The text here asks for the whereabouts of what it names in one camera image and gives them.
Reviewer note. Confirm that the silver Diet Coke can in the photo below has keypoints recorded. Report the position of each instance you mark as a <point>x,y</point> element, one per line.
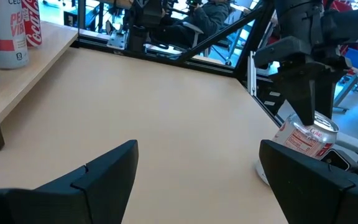
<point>306,140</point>

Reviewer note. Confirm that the wooden shelf with black frame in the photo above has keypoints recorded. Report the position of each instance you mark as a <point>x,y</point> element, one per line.
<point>42,56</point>

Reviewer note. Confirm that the red Coca-Cola can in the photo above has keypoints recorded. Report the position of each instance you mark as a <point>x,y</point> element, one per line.
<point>31,28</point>

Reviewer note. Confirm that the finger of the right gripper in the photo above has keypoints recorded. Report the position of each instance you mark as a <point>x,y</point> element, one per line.
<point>303,99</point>
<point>328,93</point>

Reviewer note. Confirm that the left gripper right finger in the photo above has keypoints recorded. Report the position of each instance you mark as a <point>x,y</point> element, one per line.
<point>315,193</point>

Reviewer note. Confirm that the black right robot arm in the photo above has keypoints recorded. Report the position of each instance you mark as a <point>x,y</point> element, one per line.
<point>297,18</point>

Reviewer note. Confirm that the person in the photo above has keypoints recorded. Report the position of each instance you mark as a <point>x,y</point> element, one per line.
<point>210,15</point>

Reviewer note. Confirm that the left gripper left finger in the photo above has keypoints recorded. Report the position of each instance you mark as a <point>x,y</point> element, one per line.
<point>73,199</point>

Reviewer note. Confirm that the Celsius Peach Vibe can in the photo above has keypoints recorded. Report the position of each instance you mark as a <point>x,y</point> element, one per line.
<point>5,46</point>

